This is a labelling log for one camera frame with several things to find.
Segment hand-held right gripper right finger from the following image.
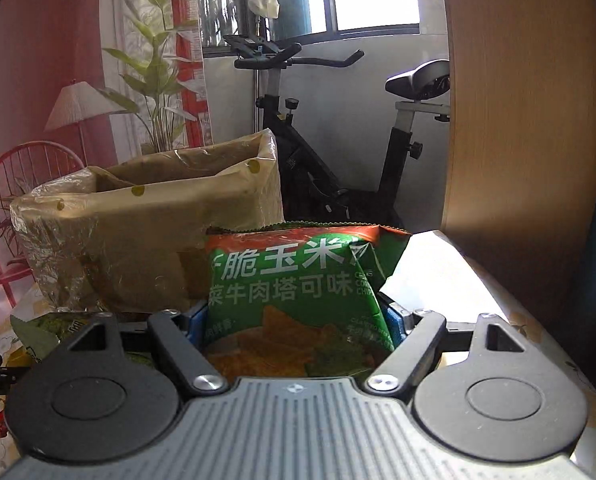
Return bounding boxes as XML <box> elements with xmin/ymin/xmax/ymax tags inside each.
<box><xmin>365</xmin><ymin>303</ymin><xmax>531</xmax><ymax>396</ymax></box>

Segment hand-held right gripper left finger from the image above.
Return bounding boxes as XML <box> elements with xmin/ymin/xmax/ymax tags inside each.
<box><xmin>60</xmin><ymin>300</ymin><xmax>231</xmax><ymax>394</ymax></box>

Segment pale green snack bag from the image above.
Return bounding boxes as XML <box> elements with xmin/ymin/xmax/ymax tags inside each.
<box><xmin>10</xmin><ymin>312</ymin><xmax>86</xmax><ymax>364</ymax></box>

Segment green corn chip bag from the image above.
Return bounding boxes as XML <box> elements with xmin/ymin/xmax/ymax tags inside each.
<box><xmin>205</xmin><ymin>222</ymin><xmax>413</xmax><ymax>379</ymax></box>

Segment brown cardboard box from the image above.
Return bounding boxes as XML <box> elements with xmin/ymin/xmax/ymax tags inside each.
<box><xmin>80</xmin><ymin>132</ymin><xmax>279</xmax><ymax>313</ymax></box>

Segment clear dotted plastic bag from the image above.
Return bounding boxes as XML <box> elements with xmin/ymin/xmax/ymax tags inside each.
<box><xmin>10</xmin><ymin>127</ymin><xmax>285</xmax><ymax>322</ymax></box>

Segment black exercise bike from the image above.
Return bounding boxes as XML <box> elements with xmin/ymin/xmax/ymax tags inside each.
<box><xmin>223</xmin><ymin>34</ymin><xmax>451</xmax><ymax>234</ymax></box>

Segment wooden board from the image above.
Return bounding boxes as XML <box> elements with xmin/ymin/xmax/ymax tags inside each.
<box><xmin>438</xmin><ymin>0</ymin><xmax>596</xmax><ymax>312</ymax></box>

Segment red wooden chair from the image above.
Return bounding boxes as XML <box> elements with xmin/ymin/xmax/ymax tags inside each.
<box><xmin>0</xmin><ymin>0</ymin><xmax>215</xmax><ymax>356</ymax></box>

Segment white plastic bag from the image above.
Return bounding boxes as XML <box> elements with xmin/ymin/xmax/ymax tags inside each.
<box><xmin>248</xmin><ymin>0</ymin><xmax>281</xmax><ymax>21</ymax></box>

